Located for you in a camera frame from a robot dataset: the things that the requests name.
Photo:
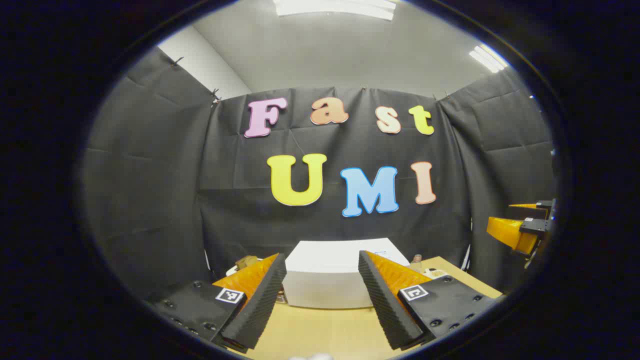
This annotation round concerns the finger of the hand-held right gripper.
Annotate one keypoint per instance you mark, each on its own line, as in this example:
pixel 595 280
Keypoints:
pixel 510 232
pixel 542 205

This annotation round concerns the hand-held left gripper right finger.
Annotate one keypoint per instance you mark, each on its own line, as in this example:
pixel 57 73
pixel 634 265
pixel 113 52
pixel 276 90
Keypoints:
pixel 385 305

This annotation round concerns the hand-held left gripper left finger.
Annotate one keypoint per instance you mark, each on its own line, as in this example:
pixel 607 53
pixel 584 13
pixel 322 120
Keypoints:
pixel 260 305

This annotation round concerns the white microwave oven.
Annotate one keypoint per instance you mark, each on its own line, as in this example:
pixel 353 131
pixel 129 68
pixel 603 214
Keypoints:
pixel 325 280

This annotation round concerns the white toaster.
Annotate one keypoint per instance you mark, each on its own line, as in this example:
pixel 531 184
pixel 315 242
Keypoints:
pixel 231 271

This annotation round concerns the clear plastic water bottle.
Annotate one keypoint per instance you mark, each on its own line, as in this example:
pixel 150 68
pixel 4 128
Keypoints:
pixel 416 259

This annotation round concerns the white divided bean dish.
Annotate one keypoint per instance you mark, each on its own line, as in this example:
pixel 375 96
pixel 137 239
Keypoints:
pixel 435 273

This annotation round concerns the black backdrop cloth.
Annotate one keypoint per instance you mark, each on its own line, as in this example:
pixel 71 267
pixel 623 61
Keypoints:
pixel 150 200

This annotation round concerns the slatted ceiling light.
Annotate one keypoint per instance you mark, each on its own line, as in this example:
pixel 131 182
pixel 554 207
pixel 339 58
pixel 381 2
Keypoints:
pixel 489 58

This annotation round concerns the long ceiling light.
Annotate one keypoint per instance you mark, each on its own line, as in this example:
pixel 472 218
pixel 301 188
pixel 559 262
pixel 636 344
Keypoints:
pixel 335 7

